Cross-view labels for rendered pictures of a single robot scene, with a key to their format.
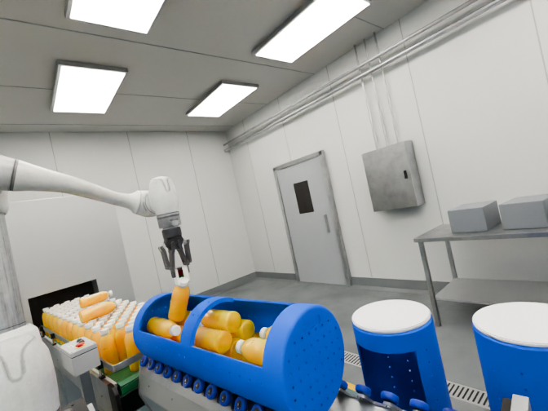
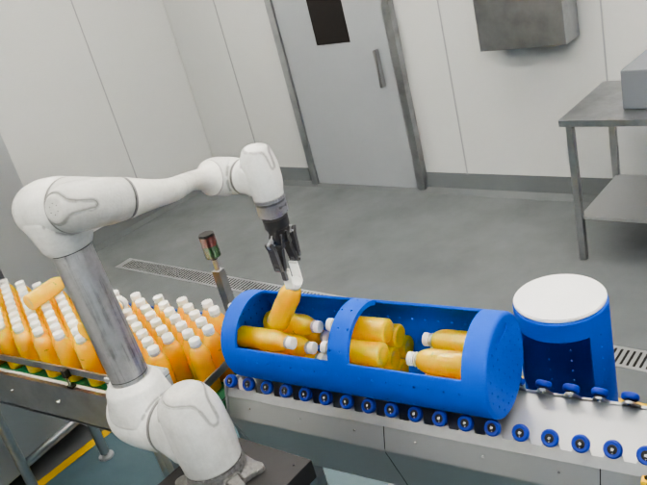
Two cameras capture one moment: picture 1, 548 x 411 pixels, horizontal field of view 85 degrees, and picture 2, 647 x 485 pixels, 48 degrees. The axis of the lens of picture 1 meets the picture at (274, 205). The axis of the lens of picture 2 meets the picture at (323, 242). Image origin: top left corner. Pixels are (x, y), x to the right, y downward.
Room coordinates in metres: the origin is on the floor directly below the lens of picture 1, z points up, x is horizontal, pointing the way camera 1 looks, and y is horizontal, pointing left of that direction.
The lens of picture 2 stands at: (-0.75, 0.49, 2.27)
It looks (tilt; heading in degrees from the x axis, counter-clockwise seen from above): 24 degrees down; 355
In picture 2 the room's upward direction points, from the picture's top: 15 degrees counter-clockwise
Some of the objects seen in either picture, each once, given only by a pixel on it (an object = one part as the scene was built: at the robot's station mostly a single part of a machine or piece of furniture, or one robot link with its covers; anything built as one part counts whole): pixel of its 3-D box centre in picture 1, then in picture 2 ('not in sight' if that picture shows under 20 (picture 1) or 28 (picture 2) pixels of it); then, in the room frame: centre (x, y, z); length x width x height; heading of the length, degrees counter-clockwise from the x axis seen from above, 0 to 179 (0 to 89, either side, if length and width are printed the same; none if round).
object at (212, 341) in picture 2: not in sight; (217, 353); (1.50, 0.75, 1.00); 0.07 x 0.07 x 0.19
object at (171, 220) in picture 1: (169, 221); (271, 206); (1.23, 0.43, 1.55); 0.09 x 0.09 x 0.06
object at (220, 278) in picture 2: not in sight; (255, 381); (1.95, 0.69, 0.55); 0.04 x 0.04 x 1.10; 47
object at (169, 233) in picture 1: (173, 238); (278, 228); (1.23, 0.43, 1.48); 0.08 x 0.07 x 0.09; 138
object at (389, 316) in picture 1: (389, 315); (558, 297); (1.12, -0.34, 1.03); 0.28 x 0.28 x 0.01
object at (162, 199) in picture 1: (162, 196); (257, 170); (1.24, 0.44, 1.66); 0.13 x 0.11 x 0.16; 42
